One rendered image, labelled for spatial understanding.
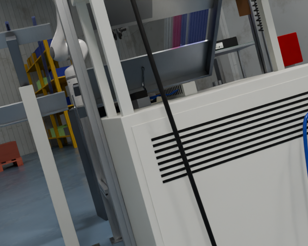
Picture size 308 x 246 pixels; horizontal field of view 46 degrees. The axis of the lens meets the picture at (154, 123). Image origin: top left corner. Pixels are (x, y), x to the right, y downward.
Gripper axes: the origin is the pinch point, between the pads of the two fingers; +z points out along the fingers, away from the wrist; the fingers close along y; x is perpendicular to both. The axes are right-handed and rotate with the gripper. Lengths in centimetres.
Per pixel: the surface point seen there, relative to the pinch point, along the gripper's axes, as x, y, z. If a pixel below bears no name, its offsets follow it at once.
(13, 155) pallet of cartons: 416, -137, -484
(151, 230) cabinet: 12, -21, 96
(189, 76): 32.7, 36.8, -1.9
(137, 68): 19.9, 8.1, -1.6
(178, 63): 23.0, 30.6, -2.1
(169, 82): 32.8, 25.0, -1.5
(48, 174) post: 47, -46, 24
